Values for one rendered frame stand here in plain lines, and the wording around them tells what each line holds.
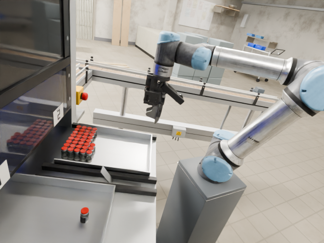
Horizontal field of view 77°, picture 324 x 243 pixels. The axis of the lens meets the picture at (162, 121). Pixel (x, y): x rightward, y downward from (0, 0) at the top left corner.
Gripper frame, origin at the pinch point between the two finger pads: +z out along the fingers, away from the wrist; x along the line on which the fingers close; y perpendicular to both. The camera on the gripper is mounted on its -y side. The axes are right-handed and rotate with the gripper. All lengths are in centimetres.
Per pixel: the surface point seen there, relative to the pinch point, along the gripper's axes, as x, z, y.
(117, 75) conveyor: -82, 10, 29
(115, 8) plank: -717, -14, 143
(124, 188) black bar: 28.1, 12.1, 8.8
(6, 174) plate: 38, 1, 38
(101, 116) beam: -84, 50, 41
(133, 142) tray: -0.9, 13.8, 8.3
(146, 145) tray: -0.5, 13.8, 2.2
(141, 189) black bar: 27.6, 12.0, 3.0
